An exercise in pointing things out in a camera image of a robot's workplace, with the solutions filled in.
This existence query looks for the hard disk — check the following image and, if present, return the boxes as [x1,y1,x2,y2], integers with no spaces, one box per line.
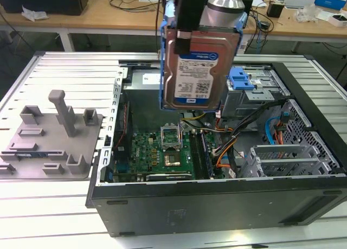
[158,20,243,113]

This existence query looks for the metal disk bay cage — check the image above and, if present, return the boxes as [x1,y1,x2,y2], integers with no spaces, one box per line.
[240,99,342,179]

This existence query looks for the long wooden desk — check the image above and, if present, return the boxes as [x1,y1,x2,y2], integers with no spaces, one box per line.
[0,0,347,53]

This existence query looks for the small black cube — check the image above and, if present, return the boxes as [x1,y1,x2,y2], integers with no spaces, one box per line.
[266,1,285,18]

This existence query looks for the blue plastic latch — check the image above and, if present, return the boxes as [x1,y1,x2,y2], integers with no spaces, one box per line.
[227,66,258,91]

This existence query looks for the silver power supply unit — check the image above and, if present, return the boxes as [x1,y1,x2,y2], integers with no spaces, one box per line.
[123,68,164,133]

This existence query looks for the flat grey device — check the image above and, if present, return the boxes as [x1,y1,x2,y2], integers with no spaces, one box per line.
[282,0,317,9]

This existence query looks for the metal optical drive cage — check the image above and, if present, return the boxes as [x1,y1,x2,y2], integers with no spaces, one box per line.
[221,66,290,121]

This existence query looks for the clear plastic bag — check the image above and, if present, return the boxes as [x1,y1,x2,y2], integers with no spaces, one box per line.
[294,4,318,24]

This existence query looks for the CPU socket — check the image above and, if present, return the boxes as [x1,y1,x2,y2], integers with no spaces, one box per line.
[160,123,182,151]

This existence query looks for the blue cardboard box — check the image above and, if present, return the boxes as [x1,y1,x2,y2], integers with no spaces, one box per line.
[313,0,347,11]

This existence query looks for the black RAM slot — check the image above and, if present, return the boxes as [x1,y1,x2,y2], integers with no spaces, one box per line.
[195,132,208,179]
[189,132,201,179]
[192,132,204,179]

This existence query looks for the large black box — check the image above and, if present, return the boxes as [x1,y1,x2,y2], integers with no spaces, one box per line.
[0,0,89,16]

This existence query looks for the small white box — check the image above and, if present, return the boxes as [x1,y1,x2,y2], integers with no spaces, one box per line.
[327,12,347,28]

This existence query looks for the green motherboard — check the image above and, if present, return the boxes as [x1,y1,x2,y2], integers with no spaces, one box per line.
[130,129,217,180]

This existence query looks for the crumpled white plastic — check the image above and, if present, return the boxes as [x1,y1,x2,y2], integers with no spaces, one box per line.
[21,5,50,22]

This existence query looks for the black graphics card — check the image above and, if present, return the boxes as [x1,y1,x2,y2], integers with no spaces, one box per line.
[145,173,195,183]

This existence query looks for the grey parts rack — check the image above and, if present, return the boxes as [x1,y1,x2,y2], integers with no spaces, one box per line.
[0,89,105,181]

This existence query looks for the black open PC case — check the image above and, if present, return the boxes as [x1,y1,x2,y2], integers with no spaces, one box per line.
[85,55,347,238]

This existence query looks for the dark RAM stick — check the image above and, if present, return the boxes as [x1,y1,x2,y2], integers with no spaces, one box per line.
[15,150,49,157]

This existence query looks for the black desk cables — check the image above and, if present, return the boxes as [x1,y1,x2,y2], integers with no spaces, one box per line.
[109,0,164,14]

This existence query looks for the red fan wire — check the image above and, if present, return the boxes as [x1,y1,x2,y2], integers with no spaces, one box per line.
[122,101,128,137]

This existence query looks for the locking lever wire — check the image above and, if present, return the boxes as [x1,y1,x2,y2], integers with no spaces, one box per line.
[177,124,185,152]

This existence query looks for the blue SATA cable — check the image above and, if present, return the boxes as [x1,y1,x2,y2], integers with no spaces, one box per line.
[264,115,282,145]

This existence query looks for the orange red yellow wires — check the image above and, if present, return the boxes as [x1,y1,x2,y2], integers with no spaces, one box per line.
[213,139,237,169]

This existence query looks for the orange SATA cable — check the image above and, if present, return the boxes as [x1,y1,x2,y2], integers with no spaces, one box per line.
[273,123,285,146]

